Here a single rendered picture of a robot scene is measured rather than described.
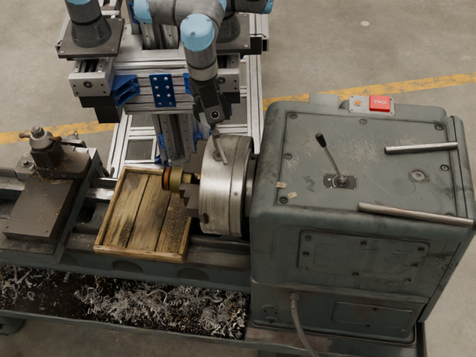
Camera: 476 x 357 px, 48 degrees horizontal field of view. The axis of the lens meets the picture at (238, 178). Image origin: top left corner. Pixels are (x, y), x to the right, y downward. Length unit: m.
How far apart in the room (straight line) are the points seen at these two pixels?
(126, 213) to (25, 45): 2.62
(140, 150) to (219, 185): 1.53
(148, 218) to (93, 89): 0.55
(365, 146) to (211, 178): 0.45
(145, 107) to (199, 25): 1.10
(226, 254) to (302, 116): 0.52
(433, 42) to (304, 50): 0.91
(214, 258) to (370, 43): 2.59
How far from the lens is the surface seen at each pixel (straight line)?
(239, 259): 1.78
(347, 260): 1.57
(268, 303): 1.88
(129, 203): 1.93
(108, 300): 2.10
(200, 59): 1.28
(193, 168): 1.67
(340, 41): 4.03
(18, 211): 1.93
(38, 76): 4.03
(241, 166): 1.53
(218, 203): 1.54
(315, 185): 1.46
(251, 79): 3.32
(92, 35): 2.12
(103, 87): 2.09
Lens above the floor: 2.40
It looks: 51 degrees down
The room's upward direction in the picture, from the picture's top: 3 degrees counter-clockwise
